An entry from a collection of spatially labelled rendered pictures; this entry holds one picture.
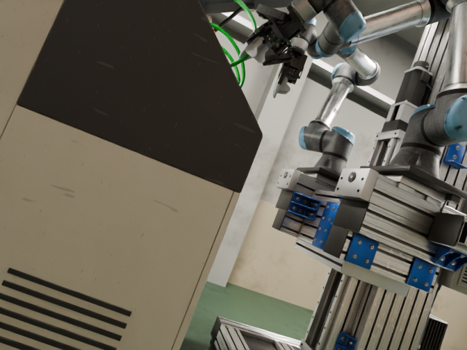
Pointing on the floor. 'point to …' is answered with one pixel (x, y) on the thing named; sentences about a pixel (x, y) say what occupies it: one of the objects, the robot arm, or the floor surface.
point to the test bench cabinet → (99, 241)
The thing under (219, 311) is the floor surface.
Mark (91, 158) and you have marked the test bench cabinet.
